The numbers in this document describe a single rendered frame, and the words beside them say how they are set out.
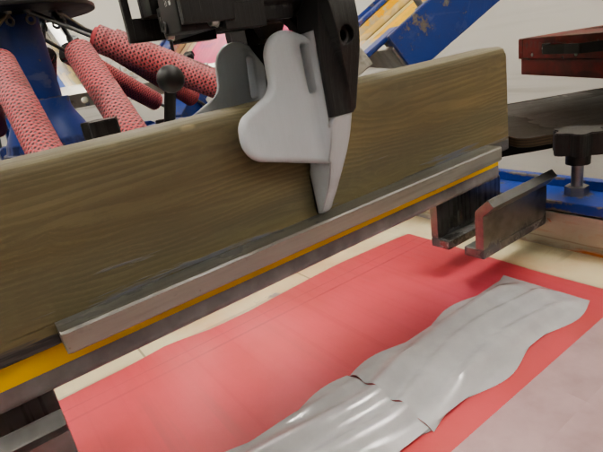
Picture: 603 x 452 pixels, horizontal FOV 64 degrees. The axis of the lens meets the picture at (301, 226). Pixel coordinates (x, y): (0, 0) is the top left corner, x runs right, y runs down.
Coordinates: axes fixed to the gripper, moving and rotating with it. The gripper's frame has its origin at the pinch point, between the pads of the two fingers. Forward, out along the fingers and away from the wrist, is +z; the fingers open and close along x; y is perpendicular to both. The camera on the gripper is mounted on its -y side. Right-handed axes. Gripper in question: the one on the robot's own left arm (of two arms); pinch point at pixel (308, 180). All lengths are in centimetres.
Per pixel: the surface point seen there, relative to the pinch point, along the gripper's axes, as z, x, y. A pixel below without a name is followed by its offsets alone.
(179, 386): 13.5, -7.3, 8.4
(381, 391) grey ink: 12.8, 4.0, -0.2
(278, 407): 13.5, -0.2, 4.7
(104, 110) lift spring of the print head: -3, -57, -4
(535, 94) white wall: 26, -98, -201
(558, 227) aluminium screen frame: 11.2, 1.5, -25.7
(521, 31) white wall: -2, -104, -200
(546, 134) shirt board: 13, -24, -71
